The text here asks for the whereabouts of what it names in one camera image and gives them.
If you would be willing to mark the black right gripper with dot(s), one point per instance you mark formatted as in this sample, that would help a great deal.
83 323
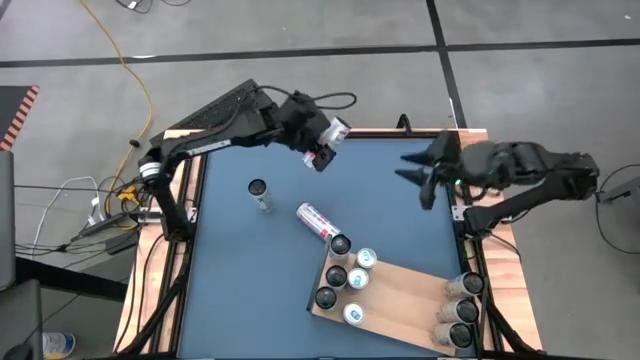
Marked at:
472 165

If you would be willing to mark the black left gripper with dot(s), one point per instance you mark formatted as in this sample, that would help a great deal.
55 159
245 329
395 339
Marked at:
300 122

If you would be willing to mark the silver slim beverage can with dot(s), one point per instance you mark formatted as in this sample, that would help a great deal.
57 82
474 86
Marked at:
459 311
325 297
340 245
465 285
336 131

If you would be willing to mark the white can with red band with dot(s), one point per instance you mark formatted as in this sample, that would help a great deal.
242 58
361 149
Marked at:
315 220

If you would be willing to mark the white peach-print beverage can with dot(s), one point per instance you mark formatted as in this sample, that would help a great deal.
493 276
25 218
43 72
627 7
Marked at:
260 192

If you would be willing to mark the blue Red Bull can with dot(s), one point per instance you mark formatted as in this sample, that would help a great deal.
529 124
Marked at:
366 257

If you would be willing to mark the silver can with blue palm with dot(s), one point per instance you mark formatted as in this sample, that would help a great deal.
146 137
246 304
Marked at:
336 276

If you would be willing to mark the silver can with blue tab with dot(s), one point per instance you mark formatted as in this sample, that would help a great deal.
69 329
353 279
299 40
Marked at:
358 279

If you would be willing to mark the silver-blue can with blue tab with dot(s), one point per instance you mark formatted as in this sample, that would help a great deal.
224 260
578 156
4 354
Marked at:
354 313

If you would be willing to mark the white can with yellow patch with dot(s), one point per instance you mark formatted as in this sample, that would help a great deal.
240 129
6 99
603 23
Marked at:
454 335

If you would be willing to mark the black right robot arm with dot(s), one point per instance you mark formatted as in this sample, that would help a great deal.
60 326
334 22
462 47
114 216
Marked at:
550 175

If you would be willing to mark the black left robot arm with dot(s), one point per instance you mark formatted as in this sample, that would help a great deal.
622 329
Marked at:
200 145

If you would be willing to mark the wooden board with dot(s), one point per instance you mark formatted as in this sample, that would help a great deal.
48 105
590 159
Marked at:
400 300

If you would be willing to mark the blue table mat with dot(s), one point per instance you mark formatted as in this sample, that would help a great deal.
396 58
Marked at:
240 280

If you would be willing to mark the yellow plug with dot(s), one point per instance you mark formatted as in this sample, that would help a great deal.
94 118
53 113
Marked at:
129 192

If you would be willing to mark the black power brick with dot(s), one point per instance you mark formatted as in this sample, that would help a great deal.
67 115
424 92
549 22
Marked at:
121 243

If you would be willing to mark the black power strip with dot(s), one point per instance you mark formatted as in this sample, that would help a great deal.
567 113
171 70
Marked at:
100 226

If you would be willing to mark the black floor beam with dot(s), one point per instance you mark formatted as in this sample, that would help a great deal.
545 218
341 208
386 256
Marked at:
70 280

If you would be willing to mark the black mat with striped edge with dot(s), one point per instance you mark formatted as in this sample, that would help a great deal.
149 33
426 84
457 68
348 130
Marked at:
12 107

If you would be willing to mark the grey panel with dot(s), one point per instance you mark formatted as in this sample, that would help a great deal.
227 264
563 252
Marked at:
6 220

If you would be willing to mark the white plastic container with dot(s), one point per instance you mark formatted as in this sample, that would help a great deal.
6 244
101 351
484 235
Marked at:
57 344

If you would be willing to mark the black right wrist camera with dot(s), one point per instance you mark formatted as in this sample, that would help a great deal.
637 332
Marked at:
446 144

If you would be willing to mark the black metal table frame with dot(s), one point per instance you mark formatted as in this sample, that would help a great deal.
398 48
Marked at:
380 134

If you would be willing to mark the silver metal bracket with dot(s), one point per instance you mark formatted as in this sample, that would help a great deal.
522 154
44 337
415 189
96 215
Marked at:
462 212

